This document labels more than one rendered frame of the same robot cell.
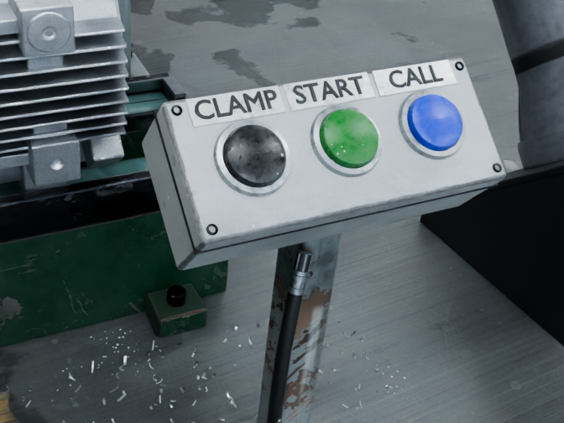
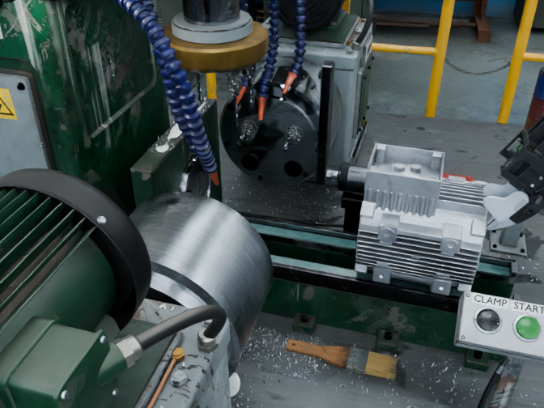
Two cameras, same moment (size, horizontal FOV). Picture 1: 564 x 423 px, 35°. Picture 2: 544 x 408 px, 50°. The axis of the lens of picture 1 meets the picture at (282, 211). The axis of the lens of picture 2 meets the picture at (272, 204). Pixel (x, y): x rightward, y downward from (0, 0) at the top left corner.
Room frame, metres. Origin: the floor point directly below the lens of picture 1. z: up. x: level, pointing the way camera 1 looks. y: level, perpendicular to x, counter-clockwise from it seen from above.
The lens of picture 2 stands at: (-0.25, -0.19, 1.63)
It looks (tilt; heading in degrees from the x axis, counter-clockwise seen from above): 34 degrees down; 46
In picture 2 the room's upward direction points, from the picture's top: straight up
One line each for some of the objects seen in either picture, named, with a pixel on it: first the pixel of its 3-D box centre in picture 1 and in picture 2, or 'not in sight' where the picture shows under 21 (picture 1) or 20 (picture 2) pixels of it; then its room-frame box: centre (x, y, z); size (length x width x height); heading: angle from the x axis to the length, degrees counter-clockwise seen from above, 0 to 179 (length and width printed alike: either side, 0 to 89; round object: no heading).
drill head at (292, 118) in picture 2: not in sight; (286, 114); (0.64, 0.69, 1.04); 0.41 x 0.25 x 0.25; 30
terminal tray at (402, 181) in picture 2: not in sight; (404, 179); (0.50, 0.27, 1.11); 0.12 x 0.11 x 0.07; 119
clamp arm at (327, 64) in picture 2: not in sight; (325, 126); (0.54, 0.48, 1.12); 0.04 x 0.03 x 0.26; 120
